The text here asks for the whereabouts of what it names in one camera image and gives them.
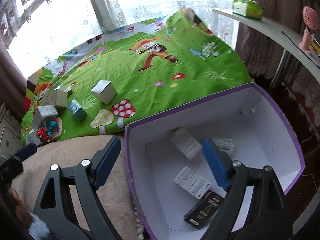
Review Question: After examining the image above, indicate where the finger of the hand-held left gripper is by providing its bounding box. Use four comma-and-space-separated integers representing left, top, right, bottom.
11, 142, 38, 162

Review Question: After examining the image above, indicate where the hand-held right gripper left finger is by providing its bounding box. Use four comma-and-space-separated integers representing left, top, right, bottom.
32, 136, 122, 240

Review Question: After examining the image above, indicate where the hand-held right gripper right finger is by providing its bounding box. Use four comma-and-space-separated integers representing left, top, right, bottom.
202, 137, 293, 240

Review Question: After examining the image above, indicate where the teal box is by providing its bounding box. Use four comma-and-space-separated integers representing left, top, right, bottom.
67, 99, 87, 122

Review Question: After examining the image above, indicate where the purple storage box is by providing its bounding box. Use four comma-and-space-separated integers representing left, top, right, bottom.
124, 82, 306, 240

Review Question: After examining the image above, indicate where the person's left hand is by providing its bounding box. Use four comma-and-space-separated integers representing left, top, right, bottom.
10, 187, 33, 220

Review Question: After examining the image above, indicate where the red toy car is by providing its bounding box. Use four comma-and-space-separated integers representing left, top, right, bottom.
35, 127, 54, 144

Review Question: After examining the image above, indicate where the white printed box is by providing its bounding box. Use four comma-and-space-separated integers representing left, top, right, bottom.
169, 127, 202, 161
212, 137, 236, 156
174, 166, 211, 200

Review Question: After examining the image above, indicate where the white cabinet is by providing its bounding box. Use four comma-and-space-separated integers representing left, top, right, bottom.
0, 102, 23, 155

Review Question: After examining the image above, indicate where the blue toy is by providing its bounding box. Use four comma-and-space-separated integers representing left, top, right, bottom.
44, 120, 59, 134

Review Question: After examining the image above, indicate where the tan toy board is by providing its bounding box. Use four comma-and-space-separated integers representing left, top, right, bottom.
54, 117, 66, 138

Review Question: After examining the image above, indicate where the black box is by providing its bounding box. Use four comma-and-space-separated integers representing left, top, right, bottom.
184, 190, 225, 230

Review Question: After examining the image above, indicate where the beige box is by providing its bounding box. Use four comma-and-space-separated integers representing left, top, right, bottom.
42, 85, 73, 108

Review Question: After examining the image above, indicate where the silver cube box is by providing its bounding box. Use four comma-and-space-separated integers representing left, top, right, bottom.
91, 80, 118, 105

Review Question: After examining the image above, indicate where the green printed blanket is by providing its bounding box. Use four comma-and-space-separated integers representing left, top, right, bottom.
21, 8, 254, 147

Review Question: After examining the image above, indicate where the white curved shelf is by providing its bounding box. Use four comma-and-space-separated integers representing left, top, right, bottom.
212, 8, 320, 88

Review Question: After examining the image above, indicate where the green tissue pack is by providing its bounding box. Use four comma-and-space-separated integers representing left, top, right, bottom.
232, 0, 263, 20

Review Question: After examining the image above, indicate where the white lace curtain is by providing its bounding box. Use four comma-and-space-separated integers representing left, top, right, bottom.
0, 0, 244, 80

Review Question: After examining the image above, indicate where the pink handheld fan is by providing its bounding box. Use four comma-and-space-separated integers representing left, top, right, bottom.
299, 6, 319, 55

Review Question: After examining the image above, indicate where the black cable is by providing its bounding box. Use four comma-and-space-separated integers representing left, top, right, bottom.
280, 31, 320, 64

